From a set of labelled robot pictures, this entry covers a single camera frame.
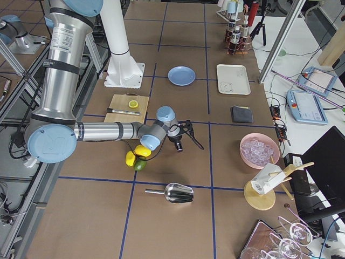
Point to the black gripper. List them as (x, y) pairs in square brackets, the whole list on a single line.
[(176, 140)]

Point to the blue plastic plate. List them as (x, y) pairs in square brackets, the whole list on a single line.
[(181, 76)]

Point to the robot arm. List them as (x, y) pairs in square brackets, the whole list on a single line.
[(53, 131)]

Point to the yellow lemon large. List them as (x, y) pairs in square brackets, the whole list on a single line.
[(141, 150)]

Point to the metal ice scoop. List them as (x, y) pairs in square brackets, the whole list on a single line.
[(175, 193)]

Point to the yellow lemon small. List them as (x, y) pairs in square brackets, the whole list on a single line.
[(130, 158)]

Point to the half lemon slice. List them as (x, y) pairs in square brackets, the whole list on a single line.
[(133, 104)]

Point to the pink bowl with ice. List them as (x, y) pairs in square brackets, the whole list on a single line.
[(257, 150)]

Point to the wooden cutting board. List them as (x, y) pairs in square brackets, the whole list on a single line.
[(120, 102)]

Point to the cream bear tray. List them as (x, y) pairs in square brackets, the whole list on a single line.
[(232, 79)]

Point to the white paper carton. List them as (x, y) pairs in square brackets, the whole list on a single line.
[(268, 178)]

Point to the wooden paper towel stand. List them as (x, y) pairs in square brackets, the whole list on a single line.
[(267, 201)]

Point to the tea bottle middle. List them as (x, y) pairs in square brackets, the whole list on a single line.
[(235, 38)]

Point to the tea bottle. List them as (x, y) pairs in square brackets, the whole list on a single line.
[(235, 38), (244, 27), (230, 27)]

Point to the blue teach pendant near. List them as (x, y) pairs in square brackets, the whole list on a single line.
[(306, 108)]

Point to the blue teach pendant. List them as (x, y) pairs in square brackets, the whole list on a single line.
[(306, 108), (317, 80)]

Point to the tea bottle front left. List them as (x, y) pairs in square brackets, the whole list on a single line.
[(230, 27)]

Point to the tea bottle right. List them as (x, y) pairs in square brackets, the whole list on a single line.
[(244, 27)]

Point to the green bowl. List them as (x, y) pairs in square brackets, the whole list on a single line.
[(282, 53)]

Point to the black monitor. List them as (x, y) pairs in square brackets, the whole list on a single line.
[(327, 154)]

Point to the wine glass far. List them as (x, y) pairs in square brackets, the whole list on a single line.
[(299, 232)]

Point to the wine glass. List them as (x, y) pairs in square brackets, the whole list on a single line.
[(299, 232), (288, 247)]

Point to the wine glass near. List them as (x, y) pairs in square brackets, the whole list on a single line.
[(288, 247)]

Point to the blue teach pendant far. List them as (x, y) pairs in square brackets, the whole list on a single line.
[(317, 80)]

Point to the red cylinder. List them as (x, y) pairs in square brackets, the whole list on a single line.
[(252, 12)]

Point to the steel knife handle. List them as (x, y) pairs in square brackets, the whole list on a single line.
[(111, 110)]

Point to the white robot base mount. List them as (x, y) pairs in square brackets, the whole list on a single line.
[(123, 71)]

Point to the copper wire bottle rack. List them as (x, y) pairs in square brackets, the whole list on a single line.
[(244, 45)]

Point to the white wire cup rack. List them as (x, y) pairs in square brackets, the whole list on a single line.
[(230, 9)]

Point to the black camera tripod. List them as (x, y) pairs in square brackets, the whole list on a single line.
[(261, 25)]

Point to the aluminium frame post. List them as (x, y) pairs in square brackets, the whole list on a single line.
[(281, 37)]

